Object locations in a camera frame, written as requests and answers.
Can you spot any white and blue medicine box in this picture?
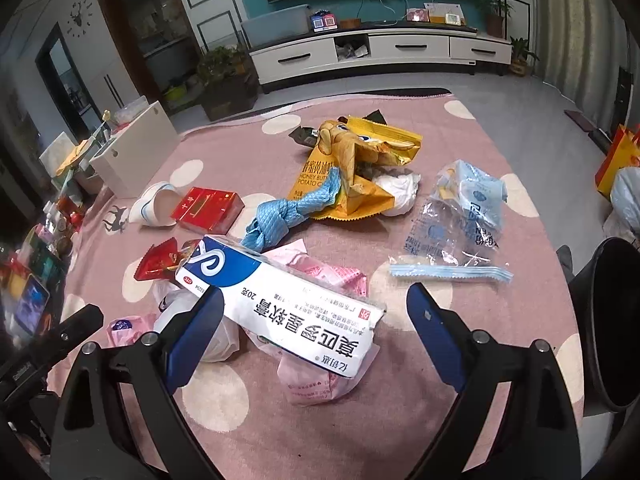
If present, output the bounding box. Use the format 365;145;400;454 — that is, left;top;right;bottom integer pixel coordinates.
175;234;387;382

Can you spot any blue quilted cloth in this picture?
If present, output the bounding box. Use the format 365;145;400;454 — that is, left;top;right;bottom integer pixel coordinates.
241;176;342;252

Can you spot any clear blue-printed plastic bag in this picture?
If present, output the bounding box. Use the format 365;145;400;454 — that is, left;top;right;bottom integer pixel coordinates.
402;159;510;267

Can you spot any orange shopping bag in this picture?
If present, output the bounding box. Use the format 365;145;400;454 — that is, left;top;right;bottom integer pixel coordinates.
594;124;640;200

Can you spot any tall potted plant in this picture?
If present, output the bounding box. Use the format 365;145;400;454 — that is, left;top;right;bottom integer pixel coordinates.
474;0;515;39

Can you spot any blue face mask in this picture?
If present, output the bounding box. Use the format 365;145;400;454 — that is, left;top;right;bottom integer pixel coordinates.
389;257;514;284

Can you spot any red candy wrapper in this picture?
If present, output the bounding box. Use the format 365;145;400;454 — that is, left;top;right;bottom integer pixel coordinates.
134;237;202;282

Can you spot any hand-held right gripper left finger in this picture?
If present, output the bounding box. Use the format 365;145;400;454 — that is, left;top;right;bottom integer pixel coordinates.
49;286;226;480

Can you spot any dark display cabinet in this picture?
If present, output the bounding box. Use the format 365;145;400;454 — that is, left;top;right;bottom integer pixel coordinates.
91;0;202;113

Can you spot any deer wall clock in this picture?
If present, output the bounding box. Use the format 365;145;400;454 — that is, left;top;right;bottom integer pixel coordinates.
66;0;95;39

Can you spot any black trash bin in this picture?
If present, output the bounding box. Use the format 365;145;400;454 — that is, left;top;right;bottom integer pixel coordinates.
569;236;640;413

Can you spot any pink dotted blanket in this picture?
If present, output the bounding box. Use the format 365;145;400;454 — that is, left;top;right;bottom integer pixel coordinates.
59;87;587;480

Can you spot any red box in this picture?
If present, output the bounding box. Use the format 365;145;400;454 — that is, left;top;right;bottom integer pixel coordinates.
170;186;245;234

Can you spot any white plastic bag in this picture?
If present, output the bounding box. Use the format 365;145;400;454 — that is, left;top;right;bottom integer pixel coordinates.
151;279;242;363

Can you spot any grey curtain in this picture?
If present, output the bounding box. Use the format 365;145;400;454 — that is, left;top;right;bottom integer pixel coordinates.
541;0;638;133

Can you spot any grey-blue storage box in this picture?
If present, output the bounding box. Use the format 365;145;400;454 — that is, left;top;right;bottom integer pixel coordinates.
241;4;312;52

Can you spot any small potted plant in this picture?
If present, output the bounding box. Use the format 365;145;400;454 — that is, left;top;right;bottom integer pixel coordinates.
509;36;542;78

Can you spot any dark green wrapper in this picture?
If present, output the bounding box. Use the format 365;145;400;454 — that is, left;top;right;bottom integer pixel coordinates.
288;126;321;149

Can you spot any tablet with lit screen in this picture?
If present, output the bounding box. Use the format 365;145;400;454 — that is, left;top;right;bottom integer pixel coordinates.
11;274;52;337

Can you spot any large potted plant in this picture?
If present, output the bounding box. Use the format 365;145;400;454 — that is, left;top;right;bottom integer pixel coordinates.
196;44;260;122

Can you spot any white storage box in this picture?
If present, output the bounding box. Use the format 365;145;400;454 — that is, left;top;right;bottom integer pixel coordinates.
89;100;179;199

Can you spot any yellow chip bag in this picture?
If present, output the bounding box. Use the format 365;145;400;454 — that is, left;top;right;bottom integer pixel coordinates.
287;115;424;222

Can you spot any white tissue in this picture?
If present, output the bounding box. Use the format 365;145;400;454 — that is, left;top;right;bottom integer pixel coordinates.
372;170;423;217

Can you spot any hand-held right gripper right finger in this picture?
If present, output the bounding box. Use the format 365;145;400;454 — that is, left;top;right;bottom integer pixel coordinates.
405;281;590;480

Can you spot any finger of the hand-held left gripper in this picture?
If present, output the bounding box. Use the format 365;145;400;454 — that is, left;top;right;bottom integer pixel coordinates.
27;304;105;362

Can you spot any white television cabinet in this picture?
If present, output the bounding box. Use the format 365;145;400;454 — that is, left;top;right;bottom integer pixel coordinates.
248;24;514;95

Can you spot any grey plastic bag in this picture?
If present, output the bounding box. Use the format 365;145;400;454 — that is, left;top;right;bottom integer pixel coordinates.
609;166;640;235

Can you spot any small pink wrapper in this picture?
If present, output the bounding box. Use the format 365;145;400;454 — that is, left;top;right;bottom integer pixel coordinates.
106;314;158;347

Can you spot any white paper cup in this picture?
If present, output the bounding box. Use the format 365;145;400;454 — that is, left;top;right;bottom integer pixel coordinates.
128;181;184;229

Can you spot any pink plastic bag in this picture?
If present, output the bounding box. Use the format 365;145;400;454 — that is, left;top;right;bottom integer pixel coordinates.
247;240;370;407

